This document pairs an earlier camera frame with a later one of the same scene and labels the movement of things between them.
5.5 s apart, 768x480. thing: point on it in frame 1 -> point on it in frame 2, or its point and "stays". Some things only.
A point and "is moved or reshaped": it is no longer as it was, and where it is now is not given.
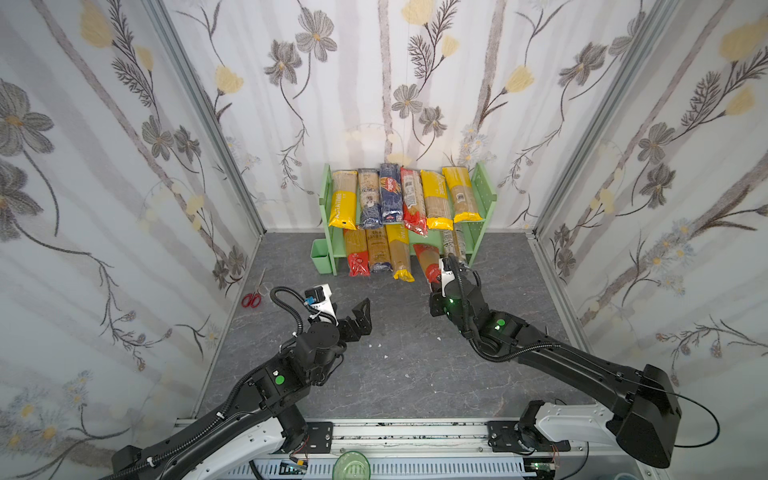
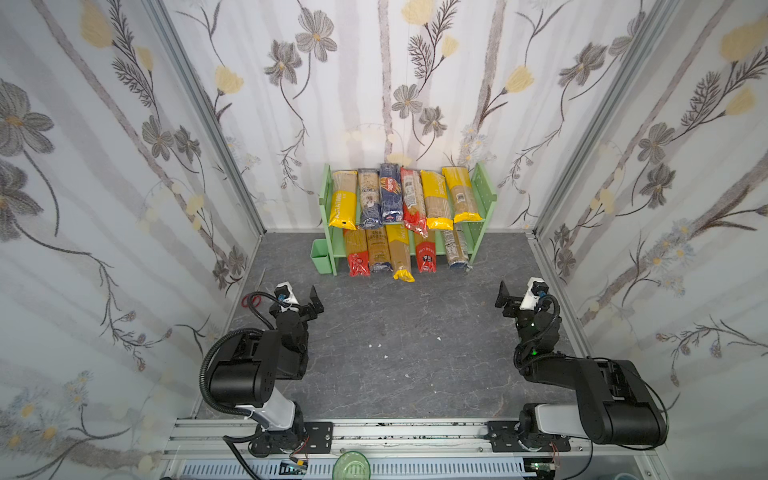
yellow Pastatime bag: x=398 y=237 stays
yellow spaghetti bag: x=464 y=206 stays
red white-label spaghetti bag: x=413 y=203 stays
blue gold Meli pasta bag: x=379 y=256 stays
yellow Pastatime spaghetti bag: x=437 y=208 stays
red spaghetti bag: x=429 y=257 is moved or reshaped
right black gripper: x=455 y=287 -> x=515 y=305
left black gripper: x=347 y=327 -> x=303 y=308
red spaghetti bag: x=357 y=250 stays
